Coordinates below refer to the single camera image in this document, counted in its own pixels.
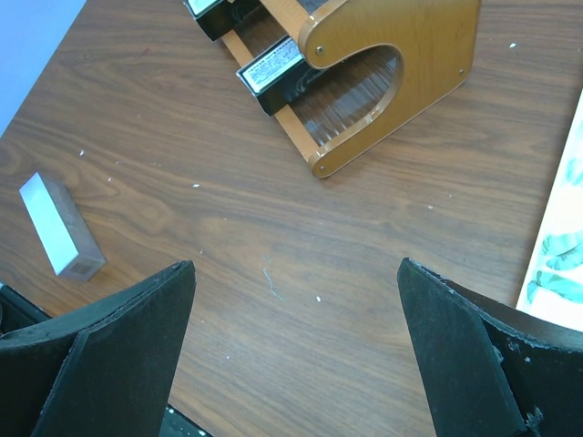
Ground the floral patterned serving tray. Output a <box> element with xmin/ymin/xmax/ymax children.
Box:
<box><xmin>516</xmin><ymin>102</ymin><xmax>583</xmax><ymax>331</ymax></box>

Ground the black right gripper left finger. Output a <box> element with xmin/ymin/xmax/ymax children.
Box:
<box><xmin>1</xmin><ymin>260</ymin><xmax>196</xmax><ymax>436</ymax></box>

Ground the black toothpaste box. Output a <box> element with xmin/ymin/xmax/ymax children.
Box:
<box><xmin>183</xmin><ymin>0</ymin><xmax>261</xmax><ymax>41</ymax></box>

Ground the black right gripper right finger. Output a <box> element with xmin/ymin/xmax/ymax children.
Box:
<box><xmin>397</xmin><ymin>258</ymin><xmax>582</xmax><ymax>436</ymax></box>

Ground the chrome silver toothpaste box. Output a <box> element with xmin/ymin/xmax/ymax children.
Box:
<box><xmin>237</xmin><ymin>36</ymin><xmax>326</xmax><ymax>117</ymax></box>

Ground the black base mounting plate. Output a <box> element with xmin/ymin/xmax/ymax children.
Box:
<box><xmin>159</xmin><ymin>404</ymin><xmax>211</xmax><ymax>437</ymax></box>

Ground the orange wooden three-tier shelf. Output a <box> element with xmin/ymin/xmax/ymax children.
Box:
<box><xmin>222</xmin><ymin>1</ymin><xmax>481</xmax><ymax>178</ymax></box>

